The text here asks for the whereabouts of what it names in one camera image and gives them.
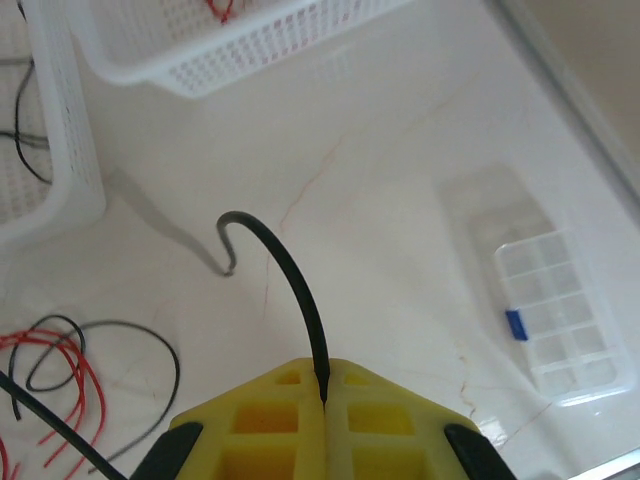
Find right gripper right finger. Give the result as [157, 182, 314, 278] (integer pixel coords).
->
[324, 357, 516, 480]

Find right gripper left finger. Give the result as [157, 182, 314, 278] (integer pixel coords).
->
[134, 357, 329, 480]

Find black cable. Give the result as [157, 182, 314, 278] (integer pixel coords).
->
[0, 210, 331, 480]
[9, 313, 181, 474]
[0, 0, 54, 184]

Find red cable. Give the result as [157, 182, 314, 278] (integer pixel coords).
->
[0, 329, 109, 480]
[205, 0, 254, 25]

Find clear plastic organizer box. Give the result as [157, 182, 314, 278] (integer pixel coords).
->
[492, 229, 634, 409]

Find white perforated plastic basket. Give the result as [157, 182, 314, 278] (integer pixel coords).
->
[0, 0, 108, 246]
[67, 0, 419, 100]

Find aluminium side rail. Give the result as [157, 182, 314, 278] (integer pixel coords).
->
[492, 0, 640, 201]

